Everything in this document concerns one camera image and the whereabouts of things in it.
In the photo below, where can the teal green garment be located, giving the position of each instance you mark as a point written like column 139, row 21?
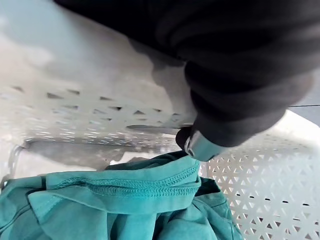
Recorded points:
column 112, row 202

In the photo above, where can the white perforated laundry basket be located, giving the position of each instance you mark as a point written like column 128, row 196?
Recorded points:
column 75, row 87

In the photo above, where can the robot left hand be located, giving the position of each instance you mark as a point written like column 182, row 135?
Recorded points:
column 237, row 62

